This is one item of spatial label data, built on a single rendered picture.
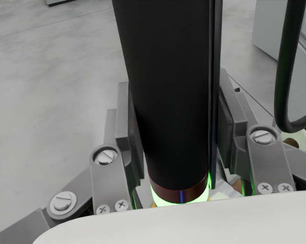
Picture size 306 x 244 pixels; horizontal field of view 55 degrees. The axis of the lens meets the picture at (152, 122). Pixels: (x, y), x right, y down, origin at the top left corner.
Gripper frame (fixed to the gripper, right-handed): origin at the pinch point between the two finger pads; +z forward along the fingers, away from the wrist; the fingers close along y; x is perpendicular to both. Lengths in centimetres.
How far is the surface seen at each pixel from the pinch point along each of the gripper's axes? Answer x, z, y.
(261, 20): -130, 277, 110
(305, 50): -68, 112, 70
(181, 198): -4.1, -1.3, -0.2
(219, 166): -53, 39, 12
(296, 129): -8.8, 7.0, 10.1
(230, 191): -11.0, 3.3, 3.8
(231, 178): -52, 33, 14
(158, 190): -3.8, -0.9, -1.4
